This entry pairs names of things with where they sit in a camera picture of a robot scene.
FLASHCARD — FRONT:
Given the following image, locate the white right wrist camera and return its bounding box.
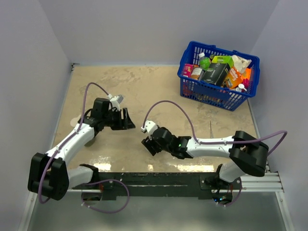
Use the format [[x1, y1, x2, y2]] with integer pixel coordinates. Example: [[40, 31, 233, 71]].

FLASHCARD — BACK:
[[141, 120, 159, 140]]

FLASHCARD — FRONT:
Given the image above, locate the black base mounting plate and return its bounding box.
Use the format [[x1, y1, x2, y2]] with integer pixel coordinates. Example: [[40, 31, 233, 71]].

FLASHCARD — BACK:
[[72, 171, 243, 202]]

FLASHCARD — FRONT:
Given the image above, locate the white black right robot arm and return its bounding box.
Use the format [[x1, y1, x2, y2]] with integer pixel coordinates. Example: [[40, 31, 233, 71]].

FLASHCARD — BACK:
[[141, 125, 269, 189]]

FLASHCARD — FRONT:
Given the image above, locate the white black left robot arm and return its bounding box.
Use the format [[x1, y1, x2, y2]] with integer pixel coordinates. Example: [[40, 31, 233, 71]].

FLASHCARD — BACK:
[[27, 95, 135, 200]]

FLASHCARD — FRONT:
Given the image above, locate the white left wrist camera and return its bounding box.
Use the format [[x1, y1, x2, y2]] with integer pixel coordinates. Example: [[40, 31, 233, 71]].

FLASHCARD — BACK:
[[107, 94, 124, 111]]

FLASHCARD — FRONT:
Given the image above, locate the pink box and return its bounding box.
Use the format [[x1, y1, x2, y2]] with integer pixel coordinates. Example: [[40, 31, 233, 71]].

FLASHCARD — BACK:
[[181, 64, 196, 77]]

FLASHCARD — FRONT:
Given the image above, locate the white crumpled bag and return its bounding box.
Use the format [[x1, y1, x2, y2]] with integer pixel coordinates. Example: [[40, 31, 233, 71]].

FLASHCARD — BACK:
[[231, 55, 252, 74]]

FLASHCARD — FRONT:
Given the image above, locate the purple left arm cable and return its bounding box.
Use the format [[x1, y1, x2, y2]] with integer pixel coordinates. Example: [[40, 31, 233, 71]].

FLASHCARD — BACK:
[[38, 82, 111, 204]]

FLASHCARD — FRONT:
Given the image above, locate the black green razor box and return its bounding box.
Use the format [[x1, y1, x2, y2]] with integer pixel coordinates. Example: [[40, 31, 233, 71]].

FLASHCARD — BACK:
[[199, 55, 234, 87]]

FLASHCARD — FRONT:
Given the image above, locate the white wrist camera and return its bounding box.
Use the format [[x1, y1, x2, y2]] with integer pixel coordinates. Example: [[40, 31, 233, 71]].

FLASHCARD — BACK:
[[107, 94, 124, 111], [141, 120, 159, 140]]

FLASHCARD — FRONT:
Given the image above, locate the clear handled screwdriver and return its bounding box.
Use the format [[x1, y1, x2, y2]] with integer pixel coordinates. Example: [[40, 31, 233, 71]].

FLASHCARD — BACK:
[[210, 121, 214, 139]]

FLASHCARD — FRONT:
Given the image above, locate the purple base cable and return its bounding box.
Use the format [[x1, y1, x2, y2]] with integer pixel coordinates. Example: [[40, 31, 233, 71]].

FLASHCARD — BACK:
[[216, 186, 243, 207], [81, 180, 131, 214]]

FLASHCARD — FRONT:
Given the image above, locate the orange jar white label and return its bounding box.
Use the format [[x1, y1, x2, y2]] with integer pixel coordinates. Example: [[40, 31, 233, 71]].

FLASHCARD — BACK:
[[190, 67, 205, 80]]

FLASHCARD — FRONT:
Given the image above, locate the green bottle white cap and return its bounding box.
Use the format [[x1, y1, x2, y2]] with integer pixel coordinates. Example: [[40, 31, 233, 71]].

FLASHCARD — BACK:
[[198, 52, 211, 71]]

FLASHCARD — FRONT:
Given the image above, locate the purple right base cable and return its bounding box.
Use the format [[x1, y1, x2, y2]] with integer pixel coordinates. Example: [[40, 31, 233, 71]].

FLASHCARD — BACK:
[[216, 186, 243, 207]]

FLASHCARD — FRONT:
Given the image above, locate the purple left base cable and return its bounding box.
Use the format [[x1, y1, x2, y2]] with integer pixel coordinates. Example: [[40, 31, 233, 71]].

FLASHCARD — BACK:
[[81, 180, 131, 214]]

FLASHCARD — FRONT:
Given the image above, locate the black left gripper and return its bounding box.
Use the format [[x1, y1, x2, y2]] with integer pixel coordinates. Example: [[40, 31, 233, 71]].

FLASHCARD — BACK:
[[103, 107, 135, 130]]

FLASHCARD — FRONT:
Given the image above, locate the bright orange package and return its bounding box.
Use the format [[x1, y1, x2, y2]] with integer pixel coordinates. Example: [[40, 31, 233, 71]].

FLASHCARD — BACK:
[[241, 68, 251, 80]]

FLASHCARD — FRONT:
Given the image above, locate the orange razor package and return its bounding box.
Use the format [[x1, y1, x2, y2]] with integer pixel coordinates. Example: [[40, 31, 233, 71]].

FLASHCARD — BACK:
[[222, 66, 243, 90]]

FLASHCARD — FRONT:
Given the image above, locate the beige round paddle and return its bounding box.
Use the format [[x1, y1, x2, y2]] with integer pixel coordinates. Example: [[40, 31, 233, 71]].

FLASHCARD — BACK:
[[70, 115, 81, 128]]

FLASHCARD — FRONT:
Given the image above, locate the blue plastic basket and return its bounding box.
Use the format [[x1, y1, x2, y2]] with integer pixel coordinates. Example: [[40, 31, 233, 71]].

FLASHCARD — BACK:
[[177, 41, 260, 111]]

